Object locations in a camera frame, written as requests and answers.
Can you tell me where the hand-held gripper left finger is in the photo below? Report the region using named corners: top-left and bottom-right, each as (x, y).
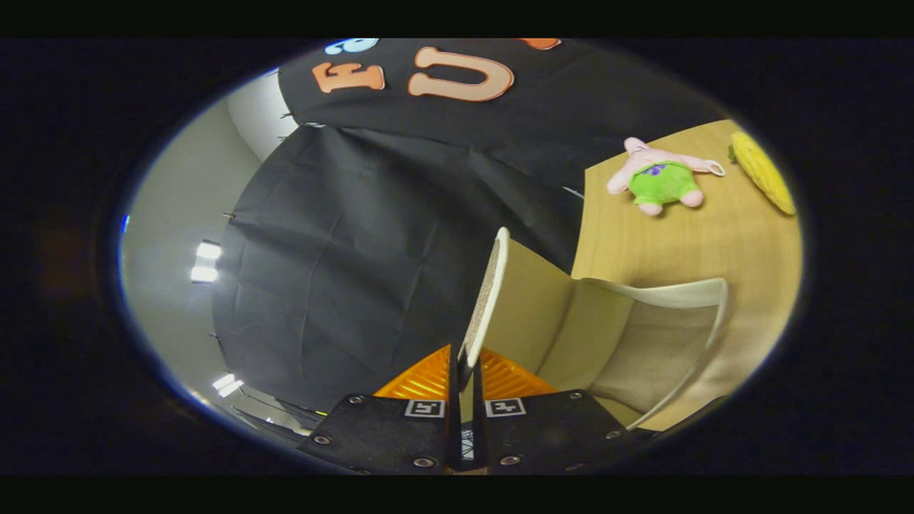
top-left (296, 344), bottom-right (461, 475)

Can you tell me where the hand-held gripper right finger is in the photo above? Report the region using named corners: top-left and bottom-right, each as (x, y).
top-left (468, 348), bottom-right (640, 475)

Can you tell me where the beige fabric storage box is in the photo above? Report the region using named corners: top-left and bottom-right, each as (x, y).
top-left (457, 227), bottom-right (729, 433)

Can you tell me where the black backdrop cloth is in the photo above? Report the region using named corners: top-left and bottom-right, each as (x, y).
top-left (211, 39), bottom-right (725, 415)

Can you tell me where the pink star plush toy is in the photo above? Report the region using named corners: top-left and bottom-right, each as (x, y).
top-left (607, 137), bottom-right (726, 216)

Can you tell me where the yellow fluffy plush cushion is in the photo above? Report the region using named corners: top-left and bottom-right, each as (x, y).
top-left (728, 131), bottom-right (796, 216)

